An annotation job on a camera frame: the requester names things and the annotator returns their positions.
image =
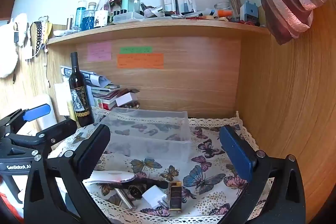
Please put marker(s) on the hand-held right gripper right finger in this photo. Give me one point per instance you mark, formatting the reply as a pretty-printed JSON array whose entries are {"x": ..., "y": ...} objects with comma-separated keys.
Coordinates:
[{"x": 236, "y": 155}]

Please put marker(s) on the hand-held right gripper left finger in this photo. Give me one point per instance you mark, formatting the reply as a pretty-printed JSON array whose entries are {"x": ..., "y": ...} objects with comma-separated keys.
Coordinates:
[{"x": 92, "y": 153}]

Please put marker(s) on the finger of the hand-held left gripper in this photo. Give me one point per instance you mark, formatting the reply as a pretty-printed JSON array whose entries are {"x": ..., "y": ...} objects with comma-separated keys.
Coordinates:
[
  {"x": 60, "y": 129},
  {"x": 36, "y": 112}
]

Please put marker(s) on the white handheld beauty device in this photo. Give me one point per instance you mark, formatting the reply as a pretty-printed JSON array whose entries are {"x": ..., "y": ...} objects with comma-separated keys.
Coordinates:
[{"x": 115, "y": 176}]

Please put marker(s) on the round metal badge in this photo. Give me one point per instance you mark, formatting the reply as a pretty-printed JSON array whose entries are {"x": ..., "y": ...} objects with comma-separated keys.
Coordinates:
[{"x": 134, "y": 188}]

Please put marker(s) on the clear plastic storage box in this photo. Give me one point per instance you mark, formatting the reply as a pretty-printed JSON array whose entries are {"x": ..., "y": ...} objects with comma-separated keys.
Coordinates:
[{"x": 147, "y": 145}]

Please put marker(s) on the silver metal tube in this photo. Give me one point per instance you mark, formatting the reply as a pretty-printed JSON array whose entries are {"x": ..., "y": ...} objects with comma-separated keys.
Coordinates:
[{"x": 126, "y": 199}]

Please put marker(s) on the black slim tool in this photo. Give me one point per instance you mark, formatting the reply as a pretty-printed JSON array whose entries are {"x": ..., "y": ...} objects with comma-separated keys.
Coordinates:
[{"x": 155, "y": 183}]

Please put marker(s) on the black gold perfume box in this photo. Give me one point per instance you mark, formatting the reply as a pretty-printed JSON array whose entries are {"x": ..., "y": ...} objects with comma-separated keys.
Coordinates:
[{"x": 175, "y": 197}]

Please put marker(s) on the white power adapter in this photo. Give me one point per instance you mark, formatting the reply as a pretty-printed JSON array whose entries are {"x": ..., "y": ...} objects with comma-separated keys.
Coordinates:
[{"x": 153, "y": 196}]

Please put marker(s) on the white paper sheet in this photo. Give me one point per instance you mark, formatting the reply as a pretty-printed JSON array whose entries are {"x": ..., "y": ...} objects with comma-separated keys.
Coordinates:
[{"x": 61, "y": 98}]

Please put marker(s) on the butterfly print lace tablecloth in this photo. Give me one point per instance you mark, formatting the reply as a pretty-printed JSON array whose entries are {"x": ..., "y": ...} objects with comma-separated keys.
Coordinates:
[{"x": 204, "y": 176}]

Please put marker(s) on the black box gold lettering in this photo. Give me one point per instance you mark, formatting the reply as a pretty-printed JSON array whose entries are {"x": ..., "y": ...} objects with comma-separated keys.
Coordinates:
[{"x": 82, "y": 98}]

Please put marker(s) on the red orange garment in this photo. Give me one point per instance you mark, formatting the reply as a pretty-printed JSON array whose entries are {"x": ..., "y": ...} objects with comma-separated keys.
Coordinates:
[{"x": 5, "y": 204}]

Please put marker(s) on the stack of books and packets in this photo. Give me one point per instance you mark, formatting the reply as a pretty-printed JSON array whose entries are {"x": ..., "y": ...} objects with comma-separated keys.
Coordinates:
[{"x": 107, "y": 98}]

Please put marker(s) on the pile of folded papers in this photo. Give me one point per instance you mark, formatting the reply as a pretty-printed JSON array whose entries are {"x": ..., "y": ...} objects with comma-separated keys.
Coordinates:
[{"x": 89, "y": 77}]

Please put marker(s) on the cluster of small bottles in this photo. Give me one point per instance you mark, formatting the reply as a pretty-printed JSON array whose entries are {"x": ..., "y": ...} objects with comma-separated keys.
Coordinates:
[{"x": 130, "y": 106}]

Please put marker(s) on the white fluffy hanging item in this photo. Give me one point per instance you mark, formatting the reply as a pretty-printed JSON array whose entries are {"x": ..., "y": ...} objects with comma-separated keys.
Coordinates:
[{"x": 10, "y": 56}]

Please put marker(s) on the small white box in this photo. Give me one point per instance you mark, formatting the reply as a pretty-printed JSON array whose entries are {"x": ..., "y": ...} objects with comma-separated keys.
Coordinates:
[{"x": 126, "y": 99}]

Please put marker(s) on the black white lace band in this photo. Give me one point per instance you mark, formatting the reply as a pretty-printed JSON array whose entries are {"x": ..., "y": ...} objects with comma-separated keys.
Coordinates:
[{"x": 38, "y": 35}]

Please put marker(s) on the pink sticky note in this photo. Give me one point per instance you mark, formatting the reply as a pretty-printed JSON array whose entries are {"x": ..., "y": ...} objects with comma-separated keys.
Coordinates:
[{"x": 99, "y": 52}]

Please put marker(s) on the small silver cylinder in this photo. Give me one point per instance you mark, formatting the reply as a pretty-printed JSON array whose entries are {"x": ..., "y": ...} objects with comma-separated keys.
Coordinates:
[{"x": 69, "y": 22}]

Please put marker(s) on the orange sticky note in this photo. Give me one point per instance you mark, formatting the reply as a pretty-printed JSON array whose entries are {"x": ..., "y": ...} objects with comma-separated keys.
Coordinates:
[{"x": 140, "y": 61}]

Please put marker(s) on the blue liquid bottle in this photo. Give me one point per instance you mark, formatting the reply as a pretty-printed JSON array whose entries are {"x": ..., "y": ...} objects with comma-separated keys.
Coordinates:
[{"x": 80, "y": 15}]

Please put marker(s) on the blue patterned corked bottle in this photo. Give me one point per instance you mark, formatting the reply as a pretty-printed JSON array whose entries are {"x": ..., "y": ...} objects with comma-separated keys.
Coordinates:
[{"x": 88, "y": 19}]

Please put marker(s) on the green sticky note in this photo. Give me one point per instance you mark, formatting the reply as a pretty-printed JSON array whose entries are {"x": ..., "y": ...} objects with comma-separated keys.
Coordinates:
[{"x": 136, "y": 49}]

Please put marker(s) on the tall clear glass bottle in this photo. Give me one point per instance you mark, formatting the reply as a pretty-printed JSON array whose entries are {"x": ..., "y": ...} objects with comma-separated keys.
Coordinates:
[{"x": 103, "y": 11}]

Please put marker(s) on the clear plastic tray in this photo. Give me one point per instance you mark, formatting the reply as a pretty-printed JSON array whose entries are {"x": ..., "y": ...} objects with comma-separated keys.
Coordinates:
[{"x": 128, "y": 18}]

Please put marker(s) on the wooden shelf board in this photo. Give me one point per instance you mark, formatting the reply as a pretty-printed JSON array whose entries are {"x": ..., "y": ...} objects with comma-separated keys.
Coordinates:
[{"x": 157, "y": 27}]

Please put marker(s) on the orange tube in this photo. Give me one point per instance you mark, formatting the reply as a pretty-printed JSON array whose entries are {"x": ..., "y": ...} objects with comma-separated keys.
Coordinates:
[{"x": 225, "y": 13}]

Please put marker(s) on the blue plastic box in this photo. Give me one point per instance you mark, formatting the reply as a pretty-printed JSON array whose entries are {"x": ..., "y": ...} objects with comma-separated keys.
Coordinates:
[{"x": 249, "y": 11}]

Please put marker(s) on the short glass jar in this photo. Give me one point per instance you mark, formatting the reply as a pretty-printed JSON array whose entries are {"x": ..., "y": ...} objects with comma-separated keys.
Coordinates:
[{"x": 221, "y": 7}]

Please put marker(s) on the tall clear jar of sticks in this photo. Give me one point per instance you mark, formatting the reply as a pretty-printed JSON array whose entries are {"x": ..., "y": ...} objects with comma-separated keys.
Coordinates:
[{"x": 234, "y": 3}]

